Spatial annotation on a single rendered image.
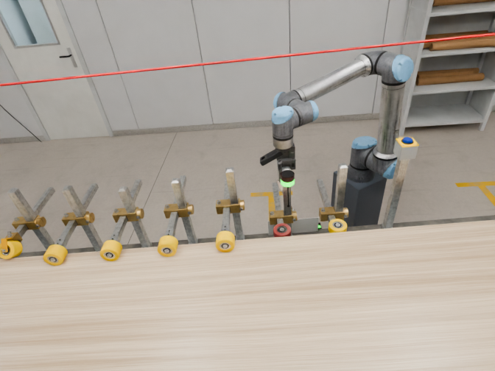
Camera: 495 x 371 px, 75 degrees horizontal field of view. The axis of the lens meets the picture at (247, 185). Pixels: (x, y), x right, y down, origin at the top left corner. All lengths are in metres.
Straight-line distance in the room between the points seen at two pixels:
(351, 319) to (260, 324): 0.31
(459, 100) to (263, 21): 2.50
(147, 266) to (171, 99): 3.04
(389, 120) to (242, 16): 2.35
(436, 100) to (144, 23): 3.46
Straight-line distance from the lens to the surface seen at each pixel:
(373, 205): 2.44
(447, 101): 4.66
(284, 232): 1.47
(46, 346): 1.45
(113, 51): 4.29
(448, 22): 4.30
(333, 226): 1.51
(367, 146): 2.16
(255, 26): 3.87
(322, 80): 1.66
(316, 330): 1.21
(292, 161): 1.48
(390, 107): 1.89
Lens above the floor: 1.97
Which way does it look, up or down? 37 degrees down
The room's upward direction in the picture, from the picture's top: 7 degrees counter-clockwise
